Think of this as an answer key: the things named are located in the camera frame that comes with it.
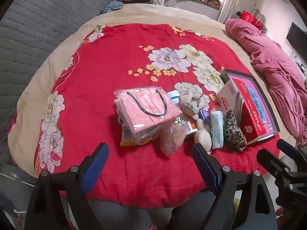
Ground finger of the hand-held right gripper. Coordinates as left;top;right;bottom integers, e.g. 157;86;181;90
276;139;307;172
256;149;292;185

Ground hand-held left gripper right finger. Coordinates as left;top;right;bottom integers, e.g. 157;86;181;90
168;143;279;230

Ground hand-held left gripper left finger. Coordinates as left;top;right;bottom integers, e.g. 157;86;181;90
24;142;109;230

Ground light blue tissue pack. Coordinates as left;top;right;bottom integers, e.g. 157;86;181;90
209;111;226;149

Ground leopard print cloth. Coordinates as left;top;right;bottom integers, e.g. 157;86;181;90
224;109;247;152

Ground peach sponge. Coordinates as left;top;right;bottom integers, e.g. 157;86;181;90
159;117;190;157

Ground small purple pouch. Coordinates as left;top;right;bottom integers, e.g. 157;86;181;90
199;110;211;125

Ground dark framed pink tray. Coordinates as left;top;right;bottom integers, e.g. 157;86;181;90
219;68;281;146

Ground pink face mask pack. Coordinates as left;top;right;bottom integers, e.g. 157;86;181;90
113;88;183;136

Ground yellow snack packet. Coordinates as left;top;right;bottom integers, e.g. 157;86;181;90
120;122;155;146

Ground red and white box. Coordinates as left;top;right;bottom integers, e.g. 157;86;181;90
216;79;270;144

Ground person's grey pants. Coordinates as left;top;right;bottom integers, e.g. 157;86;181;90
89;194;216;230

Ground white pill bottle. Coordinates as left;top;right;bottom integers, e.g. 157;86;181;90
167;90;199;136

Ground pink quilt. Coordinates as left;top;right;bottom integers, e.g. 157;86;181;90
225;18;307;145

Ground red floral blanket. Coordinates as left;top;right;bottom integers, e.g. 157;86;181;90
34;23;281;208

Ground black television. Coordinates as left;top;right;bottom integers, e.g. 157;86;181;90
286;22;307;61

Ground beige bed sheet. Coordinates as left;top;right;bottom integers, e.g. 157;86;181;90
7;3;307;173

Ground red gift bags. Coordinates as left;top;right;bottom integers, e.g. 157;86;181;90
236;11;264;30

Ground grey quilted headboard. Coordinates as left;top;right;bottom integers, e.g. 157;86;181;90
0;0;125;163

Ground blue patterned cloth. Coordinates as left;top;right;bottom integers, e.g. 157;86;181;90
100;0;124;15

